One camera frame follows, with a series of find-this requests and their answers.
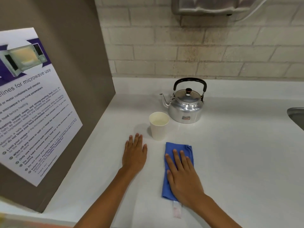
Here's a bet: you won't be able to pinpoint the person's left hand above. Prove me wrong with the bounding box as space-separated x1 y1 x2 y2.
122 133 148 173

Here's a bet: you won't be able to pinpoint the brown cabinet side panel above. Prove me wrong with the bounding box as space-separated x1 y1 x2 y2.
0 0 116 213

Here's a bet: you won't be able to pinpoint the white printed poster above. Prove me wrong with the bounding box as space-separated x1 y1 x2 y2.
0 27 83 187

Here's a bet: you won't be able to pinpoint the white paper cup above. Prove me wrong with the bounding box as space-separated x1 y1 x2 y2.
149 112 170 141

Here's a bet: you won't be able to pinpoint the silver metal kettle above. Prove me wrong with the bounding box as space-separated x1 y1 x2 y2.
160 78 207 124

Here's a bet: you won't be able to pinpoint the grey wall dispenser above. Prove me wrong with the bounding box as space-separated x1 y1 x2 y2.
171 0 270 16

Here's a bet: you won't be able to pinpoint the person's right hand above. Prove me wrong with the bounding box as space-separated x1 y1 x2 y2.
165 149 206 205

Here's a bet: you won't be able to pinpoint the white cable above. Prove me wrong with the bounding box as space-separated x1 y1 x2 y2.
235 0 272 22

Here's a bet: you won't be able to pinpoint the silver kettle lid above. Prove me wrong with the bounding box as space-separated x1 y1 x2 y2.
174 88 202 104

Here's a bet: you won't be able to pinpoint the person's left forearm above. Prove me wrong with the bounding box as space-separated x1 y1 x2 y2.
73 167 143 228

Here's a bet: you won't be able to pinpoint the person's right forearm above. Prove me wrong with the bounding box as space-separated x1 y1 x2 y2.
177 194 243 228

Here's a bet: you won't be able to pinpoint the blue cloth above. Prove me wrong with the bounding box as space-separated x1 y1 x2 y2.
162 142 194 219

